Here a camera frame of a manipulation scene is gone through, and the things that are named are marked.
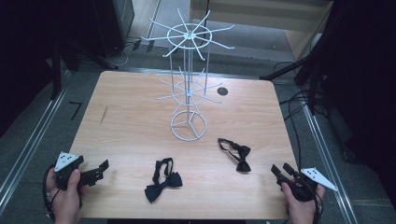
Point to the black metal stand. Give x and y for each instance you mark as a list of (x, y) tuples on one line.
[(313, 71)]

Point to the metal floor rail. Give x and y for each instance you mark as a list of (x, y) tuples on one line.
[(330, 168), (34, 137)]

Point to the round black table grommet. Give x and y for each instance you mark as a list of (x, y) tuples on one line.
[(222, 91)]

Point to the beige wooden board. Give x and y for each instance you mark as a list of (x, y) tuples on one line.
[(267, 15)]

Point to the dark cabinet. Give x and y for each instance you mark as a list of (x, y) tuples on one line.
[(116, 25)]

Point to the black tripod stand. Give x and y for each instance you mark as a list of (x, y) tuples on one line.
[(56, 68)]

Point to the black bow tie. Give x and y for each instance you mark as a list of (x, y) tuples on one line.
[(242, 153), (172, 181)]

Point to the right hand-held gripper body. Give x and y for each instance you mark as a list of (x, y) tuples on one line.
[(303, 189)]

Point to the person's left hand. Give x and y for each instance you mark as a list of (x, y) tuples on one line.
[(67, 202)]

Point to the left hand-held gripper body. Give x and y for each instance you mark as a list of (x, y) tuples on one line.
[(63, 160)]

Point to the person's right hand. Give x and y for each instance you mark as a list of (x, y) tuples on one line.
[(302, 211)]

